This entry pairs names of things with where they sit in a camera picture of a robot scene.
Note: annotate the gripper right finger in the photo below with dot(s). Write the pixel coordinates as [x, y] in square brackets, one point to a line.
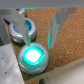
[55, 25]

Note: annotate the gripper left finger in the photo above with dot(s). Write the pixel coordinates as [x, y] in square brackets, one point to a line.
[23, 25]

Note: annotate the blue button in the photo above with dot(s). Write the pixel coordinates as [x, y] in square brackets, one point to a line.
[20, 32]

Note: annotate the wooden drawer box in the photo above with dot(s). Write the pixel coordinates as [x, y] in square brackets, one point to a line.
[66, 43]

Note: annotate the green button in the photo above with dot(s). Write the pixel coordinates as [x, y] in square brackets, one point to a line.
[32, 59]

